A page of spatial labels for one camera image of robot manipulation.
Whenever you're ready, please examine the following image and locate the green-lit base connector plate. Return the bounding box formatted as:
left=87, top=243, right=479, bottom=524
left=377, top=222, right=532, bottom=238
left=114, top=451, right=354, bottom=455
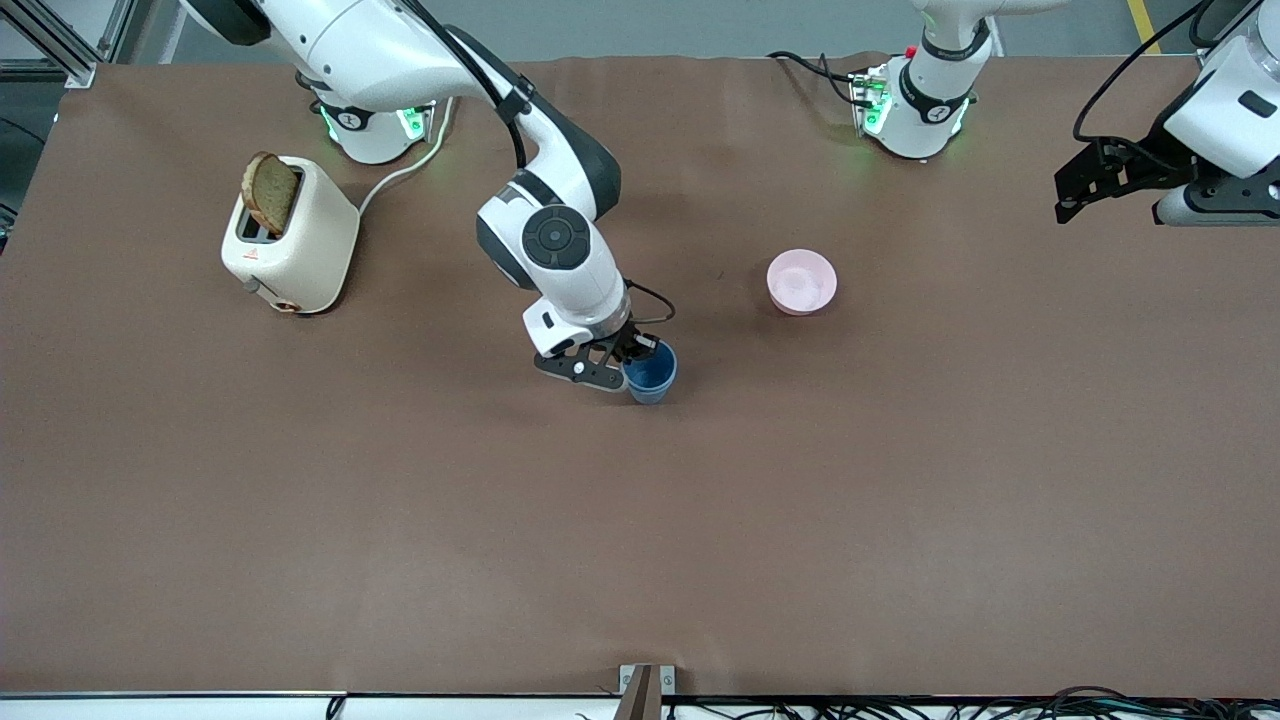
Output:
left=848, top=62, right=893, bottom=137
left=398, top=100, right=441, bottom=143

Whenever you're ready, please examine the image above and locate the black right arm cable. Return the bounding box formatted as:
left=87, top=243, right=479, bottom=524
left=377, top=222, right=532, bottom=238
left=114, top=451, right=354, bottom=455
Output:
left=400, top=0, right=677, bottom=327

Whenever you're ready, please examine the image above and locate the white toaster power cable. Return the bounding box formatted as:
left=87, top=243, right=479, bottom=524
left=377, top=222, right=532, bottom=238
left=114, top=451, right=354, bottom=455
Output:
left=357, top=95, right=458, bottom=216

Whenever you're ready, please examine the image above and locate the pink bowl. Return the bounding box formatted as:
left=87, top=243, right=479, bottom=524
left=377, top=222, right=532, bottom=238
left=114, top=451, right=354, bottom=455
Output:
left=766, top=248, right=839, bottom=317

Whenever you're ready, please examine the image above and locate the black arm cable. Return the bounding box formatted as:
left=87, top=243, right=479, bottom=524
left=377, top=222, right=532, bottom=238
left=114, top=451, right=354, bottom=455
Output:
left=1072, top=0, right=1216, bottom=143
left=400, top=0, right=677, bottom=327

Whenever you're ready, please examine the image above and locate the black cable bundle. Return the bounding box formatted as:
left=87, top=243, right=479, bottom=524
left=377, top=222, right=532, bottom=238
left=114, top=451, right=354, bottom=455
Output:
left=660, top=685, right=1280, bottom=720

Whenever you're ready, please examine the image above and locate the cream toaster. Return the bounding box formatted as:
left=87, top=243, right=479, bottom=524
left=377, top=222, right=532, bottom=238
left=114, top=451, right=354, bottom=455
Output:
left=220, top=155, right=361, bottom=316

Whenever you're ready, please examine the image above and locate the metal table bracket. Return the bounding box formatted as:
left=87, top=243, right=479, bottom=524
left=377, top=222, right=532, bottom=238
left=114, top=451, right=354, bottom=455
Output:
left=618, top=664, right=677, bottom=720

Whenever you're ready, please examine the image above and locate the black base cable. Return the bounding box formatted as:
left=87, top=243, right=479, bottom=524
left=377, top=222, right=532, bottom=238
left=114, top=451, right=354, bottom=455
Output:
left=768, top=50, right=866, bottom=106

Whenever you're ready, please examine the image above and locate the brown table cover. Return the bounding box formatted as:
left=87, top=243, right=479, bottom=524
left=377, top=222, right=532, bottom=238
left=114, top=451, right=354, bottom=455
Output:
left=0, top=52, right=1280, bottom=699

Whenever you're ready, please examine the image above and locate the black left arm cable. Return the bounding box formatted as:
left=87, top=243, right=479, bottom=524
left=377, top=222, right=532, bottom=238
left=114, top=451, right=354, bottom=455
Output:
left=1072, top=0, right=1216, bottom=143

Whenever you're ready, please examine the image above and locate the brown toast slice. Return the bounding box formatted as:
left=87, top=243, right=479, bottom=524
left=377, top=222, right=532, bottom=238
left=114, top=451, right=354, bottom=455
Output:
left=241, top=151, right=301, bottom=238

